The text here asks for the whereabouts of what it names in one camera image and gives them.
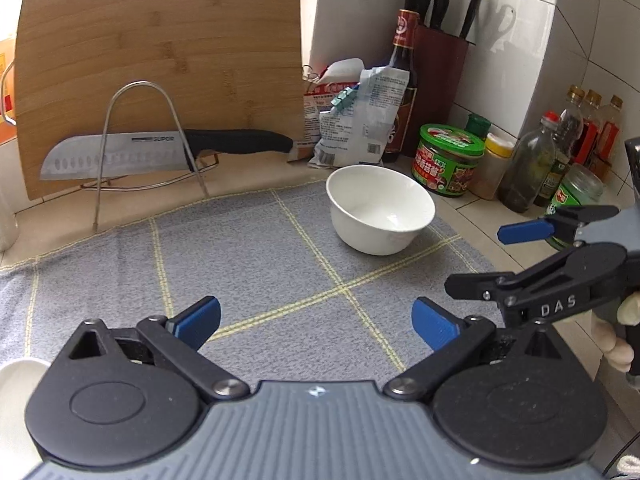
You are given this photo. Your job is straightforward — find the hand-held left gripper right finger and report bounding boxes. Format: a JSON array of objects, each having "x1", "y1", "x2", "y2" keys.
[{"x1": 382, "y1": 297, "x2": 582, "y2": 403}]

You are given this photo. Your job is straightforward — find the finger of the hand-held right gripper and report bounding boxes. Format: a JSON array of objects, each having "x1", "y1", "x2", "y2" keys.
[
  {"x1": 444, "y1": 241, "x2": 640, "y2": 328},
  {"x1": 497, "y1": 205, "x2": 621, "y2": 246}
]

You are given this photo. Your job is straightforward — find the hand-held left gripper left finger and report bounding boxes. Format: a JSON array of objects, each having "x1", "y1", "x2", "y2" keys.
[{"x1": 65, "y1": 296, "x2": 251, "y2": 403}]

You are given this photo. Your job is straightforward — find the plain white bowl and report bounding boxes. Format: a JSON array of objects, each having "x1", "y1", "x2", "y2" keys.
[{"x1": 326, "y1": 164, "x2": 436, "y2": 256}]

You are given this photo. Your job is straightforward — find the white floral bowl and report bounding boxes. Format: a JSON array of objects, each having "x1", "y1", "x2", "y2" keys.
[{"x1": 0, "y1": 357, "x2": 52, "y2": 411}]

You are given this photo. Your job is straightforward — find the person's right hand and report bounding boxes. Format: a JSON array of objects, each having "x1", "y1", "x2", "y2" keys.
[{"x1": 592, "y1": 292, "x2": 640, "y2": 373}]

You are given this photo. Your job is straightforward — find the green label glass jar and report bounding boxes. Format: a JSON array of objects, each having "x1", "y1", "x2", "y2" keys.
[{"x1": 545, "y1": 162, "x2": 605, "y2": 251}]

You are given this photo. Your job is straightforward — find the yellow cap spice bottle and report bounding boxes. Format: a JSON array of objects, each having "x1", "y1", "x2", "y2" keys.
[{"x1": 470, "y1": 132, "x2": 516, "y2": 201}]

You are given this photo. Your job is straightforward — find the grey blue checkered towel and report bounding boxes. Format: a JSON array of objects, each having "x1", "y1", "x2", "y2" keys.
[{"x1": 0, "y1": 180, "x2": 506, "y2": 391}]

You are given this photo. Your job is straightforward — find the gold cap seasoning bottle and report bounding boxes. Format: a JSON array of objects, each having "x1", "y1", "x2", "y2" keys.
[
  {"x1": 592, "y1": 95, "x2": 626, "y2": 183},
  {"x1": 575, "y1": 89, "x2": 603, "y2": 166}
]

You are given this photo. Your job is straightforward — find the green lid sauce jar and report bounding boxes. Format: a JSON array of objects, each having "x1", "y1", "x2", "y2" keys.
[{"x1": 412, "y1": 123, "x2": 486, "y2": 198}]

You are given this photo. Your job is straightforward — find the gold cap dark sauce bottle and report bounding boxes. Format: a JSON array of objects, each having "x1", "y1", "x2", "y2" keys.
[{"x1": 534, "y1": 85, "x2": 586, "y2": 207}]

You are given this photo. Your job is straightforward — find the dark green cap bottle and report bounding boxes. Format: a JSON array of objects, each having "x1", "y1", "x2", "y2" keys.
[{"x1": 467, "y1": 113, "x2": 492, "y2": 141}]

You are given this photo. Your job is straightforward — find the dark red knife block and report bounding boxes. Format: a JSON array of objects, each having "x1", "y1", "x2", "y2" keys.
[{"x1": 414, "y1": 24, "x2": 471, "y2": 161}]

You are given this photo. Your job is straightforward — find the white printed food packet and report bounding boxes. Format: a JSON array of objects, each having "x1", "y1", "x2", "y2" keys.
[{"x1": 307, "y1": 66, "x2": 418, "y2": 170}]

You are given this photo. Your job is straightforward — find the dark soy sauce bottle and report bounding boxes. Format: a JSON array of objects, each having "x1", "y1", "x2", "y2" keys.
[{"x1": 382, "y1": 8, "x2": 420, "y2": 163}]

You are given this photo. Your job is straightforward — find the teal bag clip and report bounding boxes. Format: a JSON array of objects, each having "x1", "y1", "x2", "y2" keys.
[{"x1": 330, "y1": 85, "x2": 362, "y2": 110}]

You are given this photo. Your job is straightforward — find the bamboo cutting board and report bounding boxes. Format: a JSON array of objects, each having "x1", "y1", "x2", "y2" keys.
[{"x1": 0, "y1": 0, "x2": 305, "y2": 203}]

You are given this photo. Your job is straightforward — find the black-handled kitchen knife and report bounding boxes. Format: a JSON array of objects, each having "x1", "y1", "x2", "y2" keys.
[{"x1": 40, "y1": 129, "x2": 295, "y2": 182}]

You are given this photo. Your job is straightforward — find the braided cable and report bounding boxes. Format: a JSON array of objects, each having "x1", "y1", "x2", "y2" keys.
[{"x1": 602, "y1": 437, "x2": 640, "y2": 480}]

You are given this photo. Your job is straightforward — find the metal wire rack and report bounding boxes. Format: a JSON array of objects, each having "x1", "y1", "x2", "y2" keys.
[{"x1": 80, "y1": 80, "x2": 221, "y2": 233}]

